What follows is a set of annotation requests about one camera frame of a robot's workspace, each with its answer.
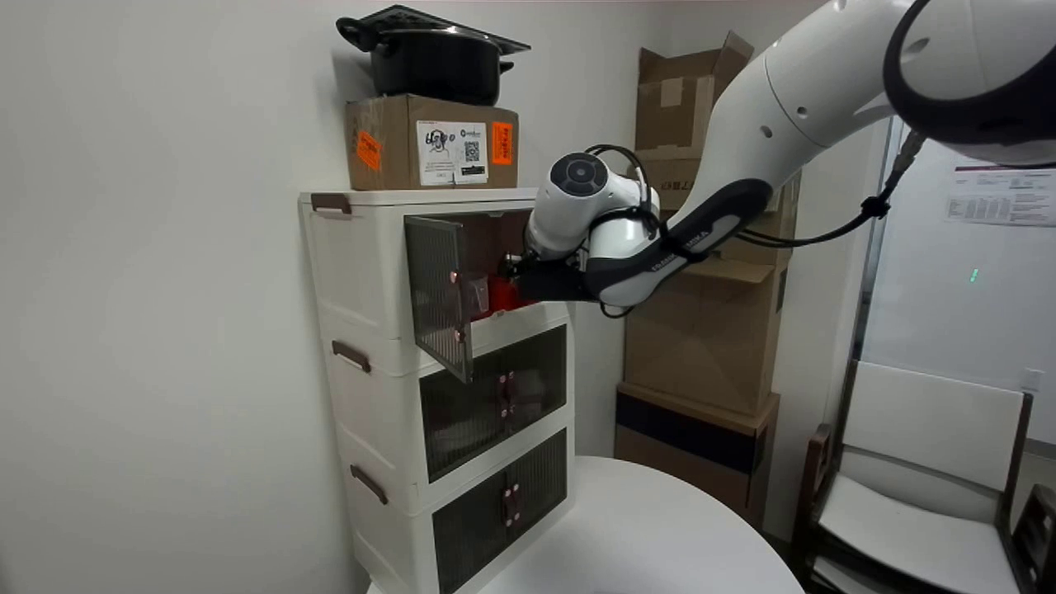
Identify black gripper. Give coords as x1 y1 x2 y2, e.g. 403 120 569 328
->
501 256 595 301

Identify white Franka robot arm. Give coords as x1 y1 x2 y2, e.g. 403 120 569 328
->
513 0 1056 313

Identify open smoked cabinet door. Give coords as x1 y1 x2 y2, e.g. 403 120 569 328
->
405 214 473 383

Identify white stacked cabinet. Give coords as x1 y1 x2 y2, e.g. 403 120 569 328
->
300 189 614 594

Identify red toy pepper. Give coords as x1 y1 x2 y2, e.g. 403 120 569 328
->
490 277 525 313

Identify tall stacked cardboard boxes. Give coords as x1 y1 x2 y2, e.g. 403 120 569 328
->
614 35 788 526

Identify small brown cardboard box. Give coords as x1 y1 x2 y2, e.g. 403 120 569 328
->
345 95 519 193

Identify black cooking pot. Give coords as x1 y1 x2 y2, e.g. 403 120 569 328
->
338 4 525 107

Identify white chair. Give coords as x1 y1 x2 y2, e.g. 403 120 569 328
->
788 362 1056 594

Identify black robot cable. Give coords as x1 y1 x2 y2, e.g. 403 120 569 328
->
582 126 927 324

